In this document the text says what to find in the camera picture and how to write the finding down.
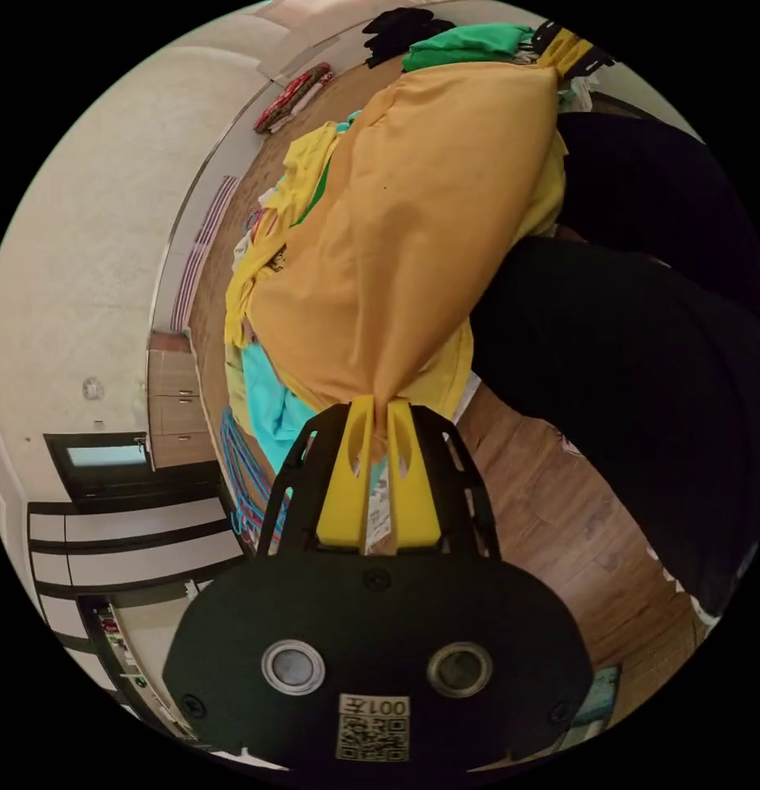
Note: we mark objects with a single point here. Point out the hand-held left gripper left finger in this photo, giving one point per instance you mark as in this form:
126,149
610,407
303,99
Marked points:
345,494

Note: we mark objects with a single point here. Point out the person's body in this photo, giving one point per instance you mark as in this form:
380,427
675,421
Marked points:
633,370

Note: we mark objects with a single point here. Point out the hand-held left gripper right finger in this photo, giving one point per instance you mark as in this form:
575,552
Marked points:
413,500

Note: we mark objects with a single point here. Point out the bunch of blue clothes hangers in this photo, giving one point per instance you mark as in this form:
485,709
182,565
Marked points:
244,481

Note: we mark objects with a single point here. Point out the dark door with glass pane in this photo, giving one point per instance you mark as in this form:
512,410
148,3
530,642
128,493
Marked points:
102,469

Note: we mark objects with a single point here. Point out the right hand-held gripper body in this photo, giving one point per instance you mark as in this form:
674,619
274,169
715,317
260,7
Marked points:
599,58

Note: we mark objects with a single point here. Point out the pile of clothes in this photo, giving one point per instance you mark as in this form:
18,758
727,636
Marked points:
265,395

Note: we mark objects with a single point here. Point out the orange long sleeve shirt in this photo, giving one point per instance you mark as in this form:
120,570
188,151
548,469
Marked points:
404,234

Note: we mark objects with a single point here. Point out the wooden cupboard with drawers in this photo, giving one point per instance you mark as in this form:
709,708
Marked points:
176,401

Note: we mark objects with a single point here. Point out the purple striped cloth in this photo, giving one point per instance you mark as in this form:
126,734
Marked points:
203,253

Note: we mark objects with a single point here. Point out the white wardrobe with dark trim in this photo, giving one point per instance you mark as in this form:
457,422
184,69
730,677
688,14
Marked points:
139,543

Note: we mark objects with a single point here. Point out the red patterned folded blanket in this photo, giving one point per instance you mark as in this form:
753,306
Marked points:
290,99

